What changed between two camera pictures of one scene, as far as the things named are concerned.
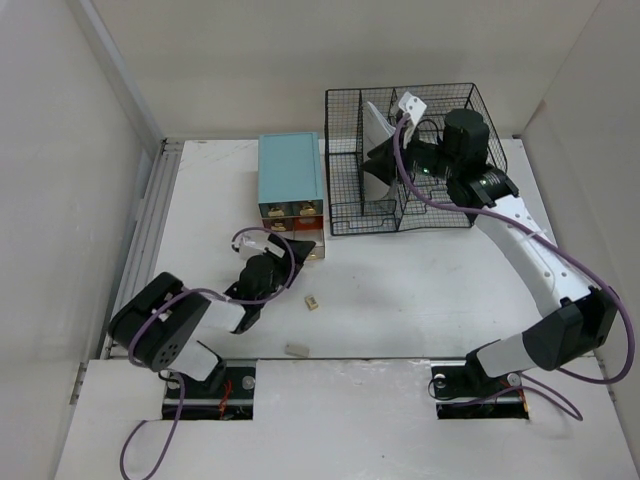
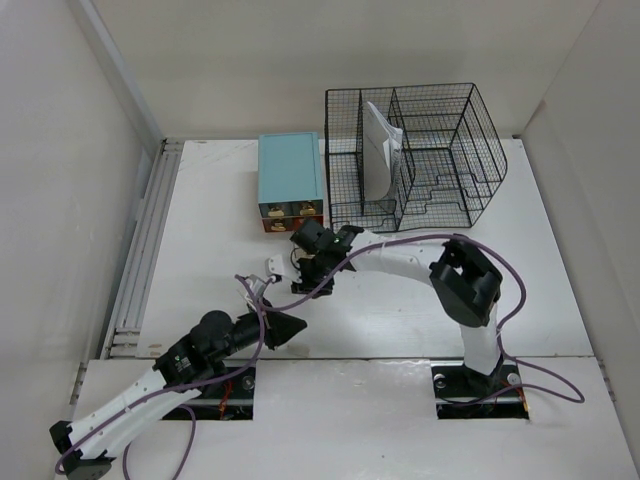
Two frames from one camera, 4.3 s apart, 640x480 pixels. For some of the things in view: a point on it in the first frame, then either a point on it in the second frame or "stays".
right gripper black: (383, 161) to (303, 285)
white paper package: (376, 129) stays
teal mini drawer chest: (290, 189) stays
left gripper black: (300, 251) to (279, 327)
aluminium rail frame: (141, 261) stays
